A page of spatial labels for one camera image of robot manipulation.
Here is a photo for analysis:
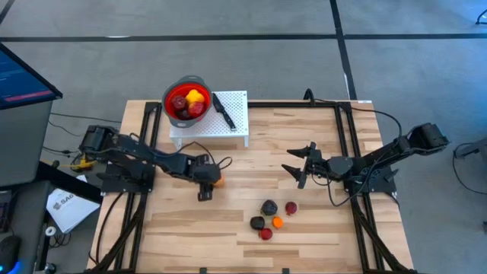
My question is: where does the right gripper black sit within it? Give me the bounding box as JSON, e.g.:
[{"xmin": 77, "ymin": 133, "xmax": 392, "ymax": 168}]
[{"xmin": 281, "ymin": 142, "xmax": 332, "ymax": 190}]

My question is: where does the dark bumpy avocado toy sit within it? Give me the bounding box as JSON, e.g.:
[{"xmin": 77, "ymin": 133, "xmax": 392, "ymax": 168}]
[{"xmin": 260, "ymin": 199, "xmax": 279, "ymax": 217}]

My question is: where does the black kitchen knife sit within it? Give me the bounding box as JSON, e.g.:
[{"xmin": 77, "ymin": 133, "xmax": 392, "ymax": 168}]
[{"xmin": 211, "ymin": 92, "xmax": 237, "ymax": 132}]

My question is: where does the red yellow peach toy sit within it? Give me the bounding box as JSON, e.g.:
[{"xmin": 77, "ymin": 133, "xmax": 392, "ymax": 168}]
[{"xmin": 188, "ymin": 101, "xmax": 206, "ymax": 119}]

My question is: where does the dark red toy fruit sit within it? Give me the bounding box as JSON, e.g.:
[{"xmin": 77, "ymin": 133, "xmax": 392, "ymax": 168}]
[{"xmin": 170, "ymin": 94, "xmax": 187, "ymax": 112}]

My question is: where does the yellow bell pepper toy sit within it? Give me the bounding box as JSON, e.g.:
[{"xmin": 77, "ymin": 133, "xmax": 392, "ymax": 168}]
[{"xmin": 185, "ymin": 89, "xmax": 205, "ymax": 106}]

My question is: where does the red collapsible colander grey rim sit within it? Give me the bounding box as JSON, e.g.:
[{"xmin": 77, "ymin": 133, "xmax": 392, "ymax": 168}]
[{"xmin": 161, "ymin": 75, "xmax": 213, "ymax": 129}]

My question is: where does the white perforated metal shelf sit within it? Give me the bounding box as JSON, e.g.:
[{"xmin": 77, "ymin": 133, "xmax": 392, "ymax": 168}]
[{"xmin": 168, "ymin": 90, "xmax": 250, "ymax": 149}]

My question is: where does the white printed cardboard box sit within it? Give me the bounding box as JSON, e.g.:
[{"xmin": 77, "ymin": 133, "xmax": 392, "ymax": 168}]
[{"xmin": 46, "ymin": 188, "xmax": 100, "ymax": 234}]

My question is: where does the dark grey desk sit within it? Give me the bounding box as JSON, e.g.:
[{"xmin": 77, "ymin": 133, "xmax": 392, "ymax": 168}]
[{"xmin": 0, "ymin": 180, "xmax": 53, "ymax": 274}]

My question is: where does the monitor with blue screen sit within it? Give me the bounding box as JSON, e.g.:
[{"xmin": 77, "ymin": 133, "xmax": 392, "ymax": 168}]
[{"xmin": 0, "ymin": 42, "xmax": 64, "ymax": 111}]

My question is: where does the black computer mouse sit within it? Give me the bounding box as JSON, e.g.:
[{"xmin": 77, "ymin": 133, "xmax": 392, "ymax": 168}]
[{"xmin": 0, "ymin": 234, "xmax": 22, "ymax": 274}]

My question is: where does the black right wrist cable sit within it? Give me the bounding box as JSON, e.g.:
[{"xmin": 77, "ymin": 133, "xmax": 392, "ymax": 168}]
[{"xmin": 310, "ymin": 173, "xmax": 368, "ymax": 209}]

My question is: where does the black metal table frame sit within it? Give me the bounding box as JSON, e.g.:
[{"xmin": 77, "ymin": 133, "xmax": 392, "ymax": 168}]
[{"xmin": 86, "ymin": 100, "xmax": 419, "ymax": 274}]

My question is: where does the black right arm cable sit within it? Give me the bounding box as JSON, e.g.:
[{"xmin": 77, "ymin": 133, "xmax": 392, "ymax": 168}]
[{"xmin": 311, "ymin": 97, "xmax": 403, "ymax": 140}]

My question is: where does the yellow cable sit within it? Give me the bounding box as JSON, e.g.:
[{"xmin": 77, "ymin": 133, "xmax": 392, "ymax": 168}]
[{"xmin": 70, "ymin": 158, "xmax": 96, "ymax": 171}]

